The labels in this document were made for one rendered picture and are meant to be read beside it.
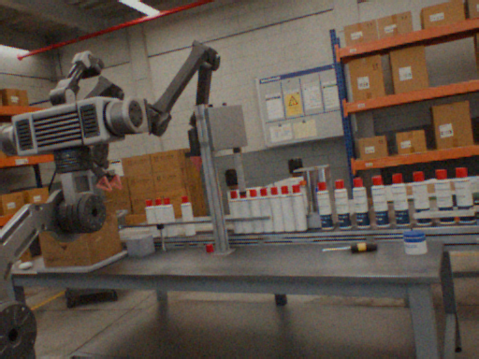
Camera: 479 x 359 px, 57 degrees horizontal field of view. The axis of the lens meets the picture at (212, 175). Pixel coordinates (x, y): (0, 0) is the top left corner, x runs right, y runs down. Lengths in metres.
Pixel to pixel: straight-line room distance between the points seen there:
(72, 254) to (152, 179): 3.45
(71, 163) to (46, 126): 0.16
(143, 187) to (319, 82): 2.77
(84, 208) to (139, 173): 4.03
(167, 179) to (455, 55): 3.91
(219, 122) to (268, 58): 4.70
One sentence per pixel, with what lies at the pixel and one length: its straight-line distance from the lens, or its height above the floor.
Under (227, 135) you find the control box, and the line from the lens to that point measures 1.92.
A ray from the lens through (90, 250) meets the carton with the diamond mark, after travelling 2.13.
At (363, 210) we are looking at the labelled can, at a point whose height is 0.95.
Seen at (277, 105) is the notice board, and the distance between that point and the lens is 6.34.
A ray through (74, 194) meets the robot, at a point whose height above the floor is 1.21.
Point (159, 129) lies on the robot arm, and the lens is 1.68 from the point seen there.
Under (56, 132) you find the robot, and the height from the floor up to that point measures 1.44.
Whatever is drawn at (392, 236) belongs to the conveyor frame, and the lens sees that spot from 1.84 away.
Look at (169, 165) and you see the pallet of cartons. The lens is 5.45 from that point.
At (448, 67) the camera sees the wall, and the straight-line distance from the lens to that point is 6.39.
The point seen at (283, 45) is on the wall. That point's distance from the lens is 6.55.
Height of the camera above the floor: 1.28
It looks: 3 degrees down
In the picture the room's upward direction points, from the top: 9 degrees counter-clockwise
